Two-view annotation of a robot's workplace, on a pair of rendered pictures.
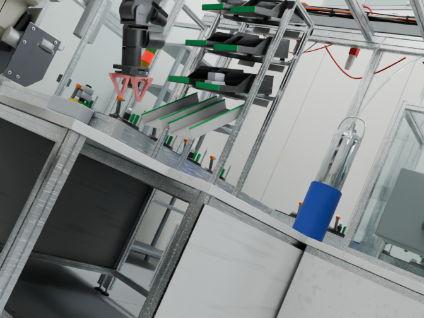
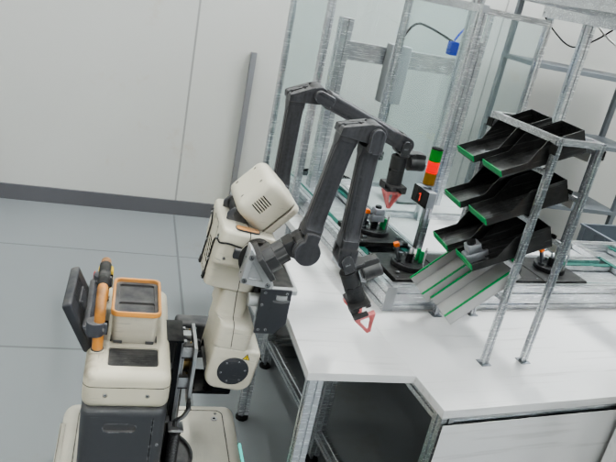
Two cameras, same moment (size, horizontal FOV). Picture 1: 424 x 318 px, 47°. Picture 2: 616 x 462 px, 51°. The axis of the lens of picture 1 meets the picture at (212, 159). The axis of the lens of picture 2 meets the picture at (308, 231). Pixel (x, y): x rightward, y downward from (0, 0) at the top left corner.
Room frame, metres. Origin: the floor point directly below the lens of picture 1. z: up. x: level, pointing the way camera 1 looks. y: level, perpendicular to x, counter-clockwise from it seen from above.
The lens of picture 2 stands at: (-0.28, -0.33, 1.95)
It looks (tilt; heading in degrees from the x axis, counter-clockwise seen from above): 21 degrees down; 27
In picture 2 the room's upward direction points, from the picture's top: 12 degrees clockwise
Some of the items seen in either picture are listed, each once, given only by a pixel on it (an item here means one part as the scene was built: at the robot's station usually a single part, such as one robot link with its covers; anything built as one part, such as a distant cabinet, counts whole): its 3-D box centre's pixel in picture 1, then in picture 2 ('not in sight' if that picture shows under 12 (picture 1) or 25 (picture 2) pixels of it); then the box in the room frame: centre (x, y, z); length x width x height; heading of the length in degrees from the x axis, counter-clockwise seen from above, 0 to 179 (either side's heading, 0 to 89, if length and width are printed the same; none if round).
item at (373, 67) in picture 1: (348, 123); not in sight; (2.65, -0.61, 1.56); 0.04 x 0.04 x 1.39; 52
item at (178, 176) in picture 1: (172, 182); (489, 292); (2.41, 0.13, 0.85); 1.50 x 1.41 x 0.03; 52
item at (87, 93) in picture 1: (87, 93); (379, 213); (2.28, 0.66, 1.06); 0.08 x 0.04 x 0.07; 142
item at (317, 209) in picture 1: (316, 212); not in sight; (2.32, -0.56, 1.00); 0.16 x 0.16 x 0.27
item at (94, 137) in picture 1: (93, 142); (368, 309); (1.82, 0.43, 0.84); 0.90 x 0.70 x 0.03; 45
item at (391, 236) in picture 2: not in sight; (371, 233); (2.27, 0.67, 0.96); 0.24 x 0.24 x 0.02; 52
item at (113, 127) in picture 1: (53, 109); (345, 247); (2.11, 0.71, 0.91); 0.89 x 0.06 x 0.11; 52
